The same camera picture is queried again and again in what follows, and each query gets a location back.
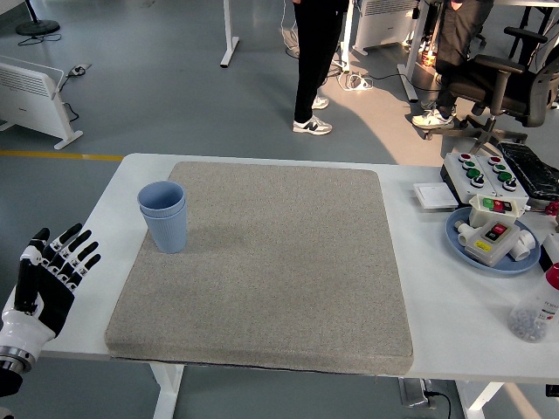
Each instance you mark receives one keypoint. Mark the clear bottle with red cap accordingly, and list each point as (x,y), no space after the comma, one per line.
(537,310)

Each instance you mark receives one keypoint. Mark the white desk leg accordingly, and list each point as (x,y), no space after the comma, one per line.
(228,39)
(412,65)

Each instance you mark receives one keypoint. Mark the white four-button control box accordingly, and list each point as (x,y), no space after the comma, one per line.
(489,172)
(458,181)

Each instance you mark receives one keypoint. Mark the standing person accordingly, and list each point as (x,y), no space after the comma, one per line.
(316,57)

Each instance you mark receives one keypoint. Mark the white table leg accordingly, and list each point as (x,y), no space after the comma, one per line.
(168,393)

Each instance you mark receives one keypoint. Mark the white green-red button switch box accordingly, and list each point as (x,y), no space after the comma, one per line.
(478,211)

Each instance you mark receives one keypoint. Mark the black office chair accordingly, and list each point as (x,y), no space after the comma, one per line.
(502,87)

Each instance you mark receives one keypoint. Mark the grey red-black button switch box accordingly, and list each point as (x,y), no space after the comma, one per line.
(491,249)

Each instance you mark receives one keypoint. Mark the blue round plate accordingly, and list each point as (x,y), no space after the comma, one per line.
(454,244)

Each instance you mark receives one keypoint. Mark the white wall switch plate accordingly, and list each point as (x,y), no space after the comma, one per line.
(434,194)

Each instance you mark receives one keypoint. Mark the seated person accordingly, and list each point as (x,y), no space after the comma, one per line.
(454,39)

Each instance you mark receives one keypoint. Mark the blue ribbed plastic cup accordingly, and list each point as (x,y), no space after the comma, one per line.
(159,196)
(168,233)

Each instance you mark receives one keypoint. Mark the grey power strip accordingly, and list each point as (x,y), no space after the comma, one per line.
(412,393)

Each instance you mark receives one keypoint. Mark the floor power socket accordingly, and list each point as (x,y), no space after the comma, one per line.
(78,70)

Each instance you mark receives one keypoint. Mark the white pipe fitting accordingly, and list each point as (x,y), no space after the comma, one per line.
(463,233)
(524,244)

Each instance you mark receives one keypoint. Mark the black round stand base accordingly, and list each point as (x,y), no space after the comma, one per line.
(37,27)

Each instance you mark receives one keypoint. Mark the grey-brown table mat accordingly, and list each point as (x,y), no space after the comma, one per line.
(305,262)

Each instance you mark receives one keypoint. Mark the white panel heater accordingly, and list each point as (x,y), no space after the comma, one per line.
(30,100)
(380,26)

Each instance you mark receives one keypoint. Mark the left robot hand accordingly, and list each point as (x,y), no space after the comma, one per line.
(48,301)

